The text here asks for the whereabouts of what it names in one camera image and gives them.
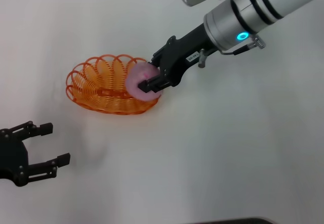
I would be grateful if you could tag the orange woven plastic basket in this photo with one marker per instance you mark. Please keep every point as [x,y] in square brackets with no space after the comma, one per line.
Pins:
[106,102]

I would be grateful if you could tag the pink peach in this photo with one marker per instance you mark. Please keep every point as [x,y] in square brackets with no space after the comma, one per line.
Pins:
[136,74]

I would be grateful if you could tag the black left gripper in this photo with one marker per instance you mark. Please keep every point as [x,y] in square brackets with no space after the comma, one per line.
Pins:
[12,155]

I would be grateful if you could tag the dark robot torso edge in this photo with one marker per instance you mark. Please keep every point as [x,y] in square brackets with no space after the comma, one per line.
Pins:
[235,221]

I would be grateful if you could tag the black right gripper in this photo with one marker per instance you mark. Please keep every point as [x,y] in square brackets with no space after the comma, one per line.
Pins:
[182,54]

